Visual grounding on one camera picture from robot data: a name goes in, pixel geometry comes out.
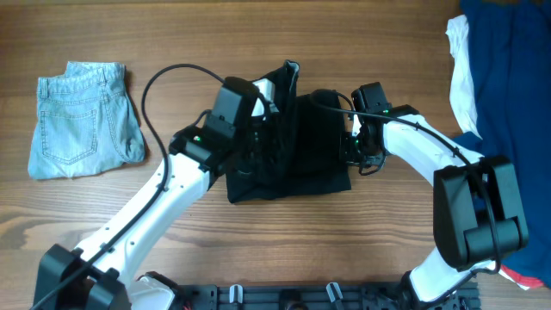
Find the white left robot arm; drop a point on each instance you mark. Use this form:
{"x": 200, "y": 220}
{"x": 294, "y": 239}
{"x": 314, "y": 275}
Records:
{"x": 100, "y": 272}

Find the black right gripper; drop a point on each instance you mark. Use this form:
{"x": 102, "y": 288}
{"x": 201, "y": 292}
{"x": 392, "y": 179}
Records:
{"x": 376, "y": 159}

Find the dark green shorts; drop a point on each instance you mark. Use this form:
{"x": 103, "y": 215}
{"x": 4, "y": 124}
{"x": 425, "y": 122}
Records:
{"x": 306, "y": 146}

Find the red and white garment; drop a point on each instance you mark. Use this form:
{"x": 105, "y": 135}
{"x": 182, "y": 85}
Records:
{"x": 523, "y": 282}

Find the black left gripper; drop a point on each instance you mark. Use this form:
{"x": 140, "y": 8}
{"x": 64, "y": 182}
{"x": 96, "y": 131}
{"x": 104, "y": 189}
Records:
{"x": 270, "y": 126}

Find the blue garment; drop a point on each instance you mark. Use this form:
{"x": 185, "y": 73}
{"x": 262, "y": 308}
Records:
{"x": 508, "y": 46}

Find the light blue folded jeans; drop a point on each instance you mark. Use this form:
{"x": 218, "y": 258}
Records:
{"x": 86, "y": 123}

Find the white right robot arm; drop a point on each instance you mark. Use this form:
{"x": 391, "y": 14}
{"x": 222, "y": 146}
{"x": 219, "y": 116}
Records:
{"x": 478, "y": 216}

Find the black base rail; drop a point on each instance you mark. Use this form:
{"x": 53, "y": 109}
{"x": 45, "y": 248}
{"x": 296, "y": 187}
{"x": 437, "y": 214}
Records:
{"x": 368, "y": 296}

